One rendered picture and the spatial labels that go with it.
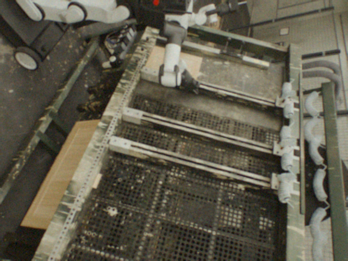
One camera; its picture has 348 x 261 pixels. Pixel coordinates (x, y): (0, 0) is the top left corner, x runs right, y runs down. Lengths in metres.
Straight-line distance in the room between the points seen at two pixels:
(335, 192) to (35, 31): 2.54
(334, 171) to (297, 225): 0.82
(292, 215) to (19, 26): 2.23
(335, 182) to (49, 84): 2.43
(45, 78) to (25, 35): 0.42
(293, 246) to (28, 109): 2.12
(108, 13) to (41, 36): 0.66
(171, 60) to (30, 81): 1.32
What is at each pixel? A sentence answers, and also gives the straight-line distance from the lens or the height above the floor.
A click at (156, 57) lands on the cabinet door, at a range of 2.36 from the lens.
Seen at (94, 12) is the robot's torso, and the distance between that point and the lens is 2.20.
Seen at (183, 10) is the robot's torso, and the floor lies 1.37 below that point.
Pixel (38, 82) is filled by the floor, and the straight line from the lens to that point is 2.67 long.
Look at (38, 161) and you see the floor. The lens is 2.60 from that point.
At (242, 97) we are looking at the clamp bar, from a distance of 2.15.
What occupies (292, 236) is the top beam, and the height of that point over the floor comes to 1.91.
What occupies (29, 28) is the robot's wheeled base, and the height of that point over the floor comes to 0.17.
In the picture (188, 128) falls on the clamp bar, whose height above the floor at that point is 1.29.
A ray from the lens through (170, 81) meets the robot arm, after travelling 1.72.
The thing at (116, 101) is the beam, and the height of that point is 0.84.
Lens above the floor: 2.06
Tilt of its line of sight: 27 degrees down
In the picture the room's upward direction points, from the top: 86 degrees clockwise
